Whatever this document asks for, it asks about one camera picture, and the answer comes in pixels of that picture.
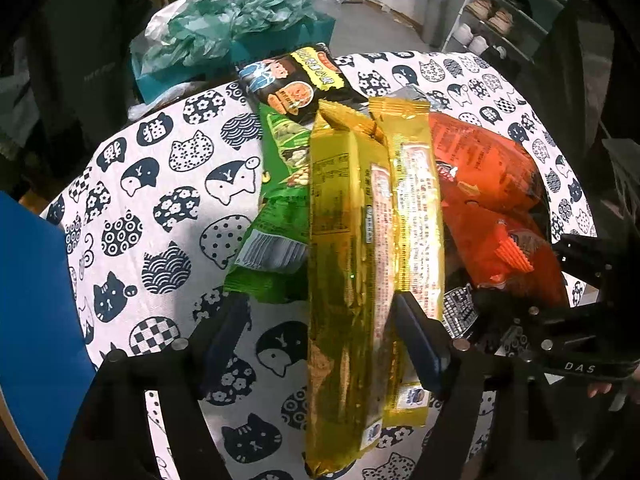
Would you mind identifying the shoe rack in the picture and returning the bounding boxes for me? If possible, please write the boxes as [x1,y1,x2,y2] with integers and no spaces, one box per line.
[440,0,576,61]

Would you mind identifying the silver snack packet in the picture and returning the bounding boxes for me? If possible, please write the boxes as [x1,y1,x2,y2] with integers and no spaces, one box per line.
[345,85,451,117]

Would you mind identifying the green snack packet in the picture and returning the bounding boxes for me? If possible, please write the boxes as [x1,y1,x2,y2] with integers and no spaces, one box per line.
[222,105,313,303]

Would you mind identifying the black snack packet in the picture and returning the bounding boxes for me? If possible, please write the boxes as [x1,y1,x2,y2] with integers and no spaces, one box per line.
[236,42,368,123]

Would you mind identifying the blue box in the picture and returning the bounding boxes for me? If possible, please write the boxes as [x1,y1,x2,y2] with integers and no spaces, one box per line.
[0,191,98,480]

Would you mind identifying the cat-print tablecloth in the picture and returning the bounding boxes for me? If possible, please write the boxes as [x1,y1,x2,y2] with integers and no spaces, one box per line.
[40,50,601,480]

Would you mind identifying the person's right hand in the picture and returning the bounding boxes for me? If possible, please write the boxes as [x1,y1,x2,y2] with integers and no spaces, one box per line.
[585,381,631,401]

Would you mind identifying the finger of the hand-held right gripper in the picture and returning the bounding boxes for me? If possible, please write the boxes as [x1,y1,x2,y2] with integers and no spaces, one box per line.
[550,232,621,306]
[470,287,556,361]

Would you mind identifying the gold snack packet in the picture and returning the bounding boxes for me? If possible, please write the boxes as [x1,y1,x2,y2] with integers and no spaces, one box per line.
[367,97,448,428]
[302,100,393,478]

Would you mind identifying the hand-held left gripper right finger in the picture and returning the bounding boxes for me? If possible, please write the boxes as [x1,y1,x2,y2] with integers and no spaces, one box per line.
[392,291,591,480]

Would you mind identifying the white plastic bag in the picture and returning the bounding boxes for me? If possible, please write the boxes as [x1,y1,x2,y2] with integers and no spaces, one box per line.
[127,0,201,111]

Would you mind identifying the orange snack packet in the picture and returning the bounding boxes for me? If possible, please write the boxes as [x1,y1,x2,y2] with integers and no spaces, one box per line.
[427,112,546,211]
[440,195,571,306]

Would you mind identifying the green tissue paper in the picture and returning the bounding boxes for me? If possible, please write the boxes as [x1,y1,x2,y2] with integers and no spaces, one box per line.
[142,0,321,68]

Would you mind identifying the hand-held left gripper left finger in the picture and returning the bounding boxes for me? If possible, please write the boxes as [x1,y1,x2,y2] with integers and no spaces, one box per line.
[60,294,252,480]

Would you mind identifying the teal box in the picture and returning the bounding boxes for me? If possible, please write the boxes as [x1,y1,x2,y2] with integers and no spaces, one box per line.
[131,12,337,106]

